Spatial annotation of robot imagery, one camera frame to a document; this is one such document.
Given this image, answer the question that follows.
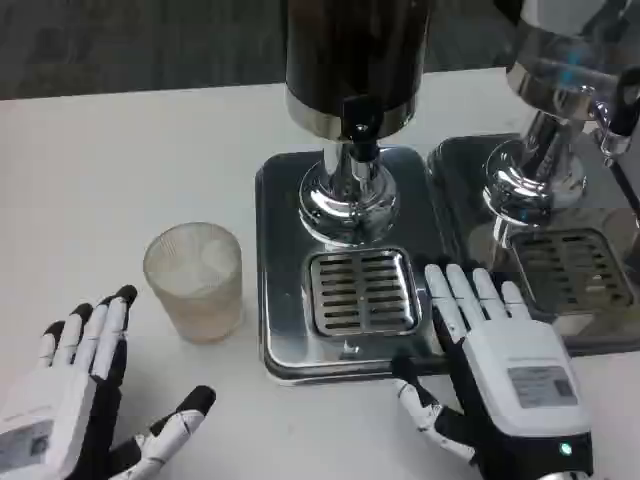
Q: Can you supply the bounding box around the clear ribbed glass cup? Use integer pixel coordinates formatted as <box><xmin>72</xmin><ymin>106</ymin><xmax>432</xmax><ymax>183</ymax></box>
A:
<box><xmin>143</xmin><ymin>222</ymin><xmax>245</xmax><ymax>345</ymax></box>

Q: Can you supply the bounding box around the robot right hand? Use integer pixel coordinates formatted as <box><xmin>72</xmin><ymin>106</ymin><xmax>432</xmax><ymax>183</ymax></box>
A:
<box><xmin>390</xmin><ymin>254</ymin><xmax>595</xmax><ymax>480</ymax></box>

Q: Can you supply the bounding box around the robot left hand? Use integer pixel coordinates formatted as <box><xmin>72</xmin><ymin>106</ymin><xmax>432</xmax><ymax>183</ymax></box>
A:
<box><xmin>0</xmin><ymin>284</ymin><xmax>217</xmax><ymax>480</ymax></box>

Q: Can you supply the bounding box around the steel drip tray grid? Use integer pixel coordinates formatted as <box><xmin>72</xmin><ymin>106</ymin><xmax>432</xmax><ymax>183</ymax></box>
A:
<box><xmin>508</xmin><ymin>227</ymin><xmax>637</xmax><ymax>315</ymax></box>
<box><xmin>302</xmin><ymin>247</ymin><xmax>422</xmax><ymax>337</ymax></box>

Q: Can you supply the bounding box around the clear drink dispenser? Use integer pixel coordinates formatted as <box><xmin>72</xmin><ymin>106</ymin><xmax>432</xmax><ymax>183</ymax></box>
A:
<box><xmin>427</xmin><ymin>0</ymin><xmax>640</xmax><ymax>357</ymax></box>

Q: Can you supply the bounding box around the dark drink dispenser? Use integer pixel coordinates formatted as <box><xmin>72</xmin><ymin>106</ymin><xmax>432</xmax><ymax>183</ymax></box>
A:
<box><xmin>254</xmin><ymin>0</ymin><xmax>444</xmax><ymax>387</ymax></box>

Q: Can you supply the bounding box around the black dispenser tap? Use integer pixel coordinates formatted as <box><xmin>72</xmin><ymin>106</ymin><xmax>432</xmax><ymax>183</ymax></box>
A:
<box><xmin>341</xmin><ymin>95</ymin><xmax>382</xmax><ymax>164</ymax></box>

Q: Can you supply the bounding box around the black-handled steel dispenser tap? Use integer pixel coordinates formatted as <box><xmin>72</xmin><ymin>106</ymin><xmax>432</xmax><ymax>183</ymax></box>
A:
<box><xmin>592</xmin><ymin>64</ymin><xmax>640</xmax><ymax>169</ymax></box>

